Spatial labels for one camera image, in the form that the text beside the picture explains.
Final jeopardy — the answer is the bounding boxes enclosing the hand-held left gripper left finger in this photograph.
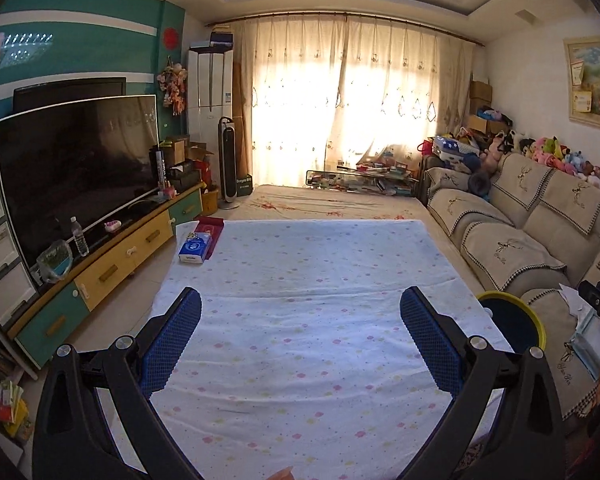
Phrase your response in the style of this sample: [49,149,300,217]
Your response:
[32,287,203,480]

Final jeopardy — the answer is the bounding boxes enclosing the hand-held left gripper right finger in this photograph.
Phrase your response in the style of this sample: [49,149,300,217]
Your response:
[400,287,566,480]

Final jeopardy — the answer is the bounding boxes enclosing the yellow rimmed black bin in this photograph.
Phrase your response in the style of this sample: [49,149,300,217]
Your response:
[477,291,547,356]

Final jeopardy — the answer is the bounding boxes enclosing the white paper sheets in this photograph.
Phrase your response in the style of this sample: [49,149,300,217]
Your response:
[559,282,588,318]

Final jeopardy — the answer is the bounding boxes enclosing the blue tissue pack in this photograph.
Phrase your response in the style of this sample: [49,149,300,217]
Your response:
[178,232,213,265]

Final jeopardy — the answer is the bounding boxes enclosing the yellow teal television cabinet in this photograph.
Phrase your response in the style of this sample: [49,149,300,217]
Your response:
[7,182,204,368]

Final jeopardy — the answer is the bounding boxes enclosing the flat red box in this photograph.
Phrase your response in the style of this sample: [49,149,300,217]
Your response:
[194,217,226,261]

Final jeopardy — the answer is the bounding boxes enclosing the white dotted tablecloth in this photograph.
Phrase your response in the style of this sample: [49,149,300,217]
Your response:
[147,219,513,480]

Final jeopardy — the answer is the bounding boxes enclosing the clear water bottle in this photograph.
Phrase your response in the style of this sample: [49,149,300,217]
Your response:
[70,216,90,258]

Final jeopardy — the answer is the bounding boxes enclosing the clear plastic bag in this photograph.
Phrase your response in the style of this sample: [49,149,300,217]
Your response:
[36,239,75,281]

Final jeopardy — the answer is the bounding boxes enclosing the yellow bucket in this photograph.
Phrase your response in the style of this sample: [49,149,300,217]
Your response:
[200,187,221,216]

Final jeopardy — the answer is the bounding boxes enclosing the row of plush toys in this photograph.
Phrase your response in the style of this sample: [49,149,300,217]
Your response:
[500,130,600,191]

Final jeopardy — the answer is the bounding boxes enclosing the grey neck pillow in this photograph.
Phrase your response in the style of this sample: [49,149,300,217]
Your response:
[467,170,493,196]

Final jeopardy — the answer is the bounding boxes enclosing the black white tube box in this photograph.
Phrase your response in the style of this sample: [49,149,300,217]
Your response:
[152,145,168,191]

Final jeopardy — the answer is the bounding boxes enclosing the pile of books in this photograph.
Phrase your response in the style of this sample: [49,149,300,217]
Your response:
[337,147,421,193]

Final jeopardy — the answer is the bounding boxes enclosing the heap of colourful packets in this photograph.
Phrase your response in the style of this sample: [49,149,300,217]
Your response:
[0,377,33,443]

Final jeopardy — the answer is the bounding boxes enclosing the floral sheet mattress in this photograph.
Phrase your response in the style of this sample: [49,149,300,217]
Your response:
[240,183,431,221]

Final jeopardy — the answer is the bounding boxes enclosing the black tower fan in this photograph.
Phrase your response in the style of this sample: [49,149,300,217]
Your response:
[217,116,241,209]

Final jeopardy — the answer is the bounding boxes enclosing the white plastic drawer unit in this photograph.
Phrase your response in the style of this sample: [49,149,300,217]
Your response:
[0,170,41,328]

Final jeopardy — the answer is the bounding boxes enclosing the glass coffee table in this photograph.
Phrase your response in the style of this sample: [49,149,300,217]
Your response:
[305,167,421,196]

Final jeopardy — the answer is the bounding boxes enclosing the blue star print bag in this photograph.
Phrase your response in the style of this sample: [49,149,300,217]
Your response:
[432,135,476,158]

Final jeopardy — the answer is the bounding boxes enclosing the large curved television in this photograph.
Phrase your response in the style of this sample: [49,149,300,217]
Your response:
[0,95,161,268]

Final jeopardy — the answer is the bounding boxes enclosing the framed landscape picture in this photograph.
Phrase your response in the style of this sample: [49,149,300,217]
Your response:
[564,35,600,136]

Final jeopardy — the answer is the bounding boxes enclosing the white standing air conditioner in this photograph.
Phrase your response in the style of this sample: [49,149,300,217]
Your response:
[186,47,234,193]

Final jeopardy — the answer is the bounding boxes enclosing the stack of cardboard boxes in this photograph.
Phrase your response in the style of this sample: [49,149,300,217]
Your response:
[467,80,511,133]

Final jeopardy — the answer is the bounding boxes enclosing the cream embroidered curtain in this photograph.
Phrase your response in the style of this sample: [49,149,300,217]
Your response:
[230,15,476,188]

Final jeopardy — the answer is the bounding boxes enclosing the hanging artificial flowers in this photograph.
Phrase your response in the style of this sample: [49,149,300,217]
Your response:
[156,62,188,116]

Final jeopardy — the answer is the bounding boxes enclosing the small black television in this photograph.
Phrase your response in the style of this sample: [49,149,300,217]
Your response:
[12,77,127,113]

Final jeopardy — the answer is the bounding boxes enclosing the brown curtain rod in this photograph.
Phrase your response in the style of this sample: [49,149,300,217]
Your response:
[205,12,487,47]

